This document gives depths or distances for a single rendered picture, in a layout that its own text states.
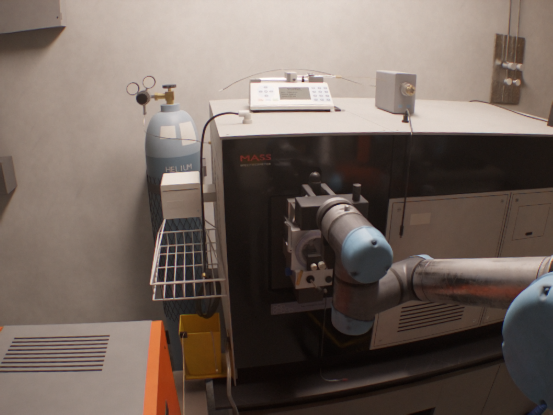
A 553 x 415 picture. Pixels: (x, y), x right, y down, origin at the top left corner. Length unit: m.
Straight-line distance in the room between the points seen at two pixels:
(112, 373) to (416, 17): 2.09
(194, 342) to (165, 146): 0.83
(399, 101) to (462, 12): 1.28
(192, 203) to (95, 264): 1.19
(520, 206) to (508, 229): 0.08
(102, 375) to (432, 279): 0.57
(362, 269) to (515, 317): 0.28
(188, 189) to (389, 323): 0.69
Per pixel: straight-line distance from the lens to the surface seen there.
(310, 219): 0.77
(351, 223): 0.66
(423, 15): 2.33
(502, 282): 0.61
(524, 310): 0.41
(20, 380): 0.79
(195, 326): 1.22
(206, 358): 1.19
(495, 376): 1.58
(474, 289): 0.64
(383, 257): 0.63
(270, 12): 2.05
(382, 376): 1.29
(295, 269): 0.94
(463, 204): 1.16
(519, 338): 0.42
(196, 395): 1.26
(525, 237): 1.38
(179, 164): 1.70
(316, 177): 0.88
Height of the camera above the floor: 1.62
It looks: 21 degrees down
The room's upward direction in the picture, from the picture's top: straight up
